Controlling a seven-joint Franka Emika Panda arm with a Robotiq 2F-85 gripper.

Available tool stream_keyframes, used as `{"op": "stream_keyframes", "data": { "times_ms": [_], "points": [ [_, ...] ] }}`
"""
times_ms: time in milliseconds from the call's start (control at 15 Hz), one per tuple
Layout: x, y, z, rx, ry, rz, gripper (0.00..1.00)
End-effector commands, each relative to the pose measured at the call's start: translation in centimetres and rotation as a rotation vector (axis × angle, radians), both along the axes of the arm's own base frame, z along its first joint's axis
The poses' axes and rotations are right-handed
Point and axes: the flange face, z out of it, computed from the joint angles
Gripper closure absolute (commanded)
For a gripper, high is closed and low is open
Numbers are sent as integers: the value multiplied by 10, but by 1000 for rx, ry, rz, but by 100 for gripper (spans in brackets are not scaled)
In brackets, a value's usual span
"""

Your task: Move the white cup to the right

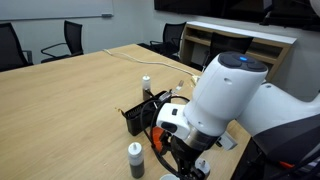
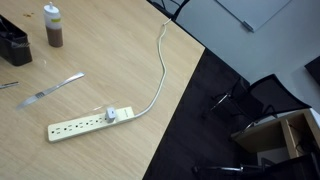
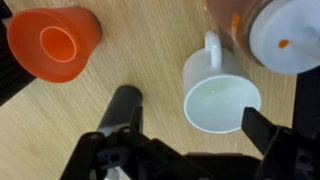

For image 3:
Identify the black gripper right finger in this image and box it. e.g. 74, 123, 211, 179
241, 106, 320, 180

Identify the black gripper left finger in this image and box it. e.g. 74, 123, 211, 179
59, 105, 214, 180

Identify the orange plastic cup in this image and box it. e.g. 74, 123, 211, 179
6, 5, 103, 84

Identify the black matte cylinder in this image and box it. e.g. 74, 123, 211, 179
95, 84, 144, 134

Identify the white-capped brown sauce bottle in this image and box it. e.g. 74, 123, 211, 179
206, 0, 320, 76

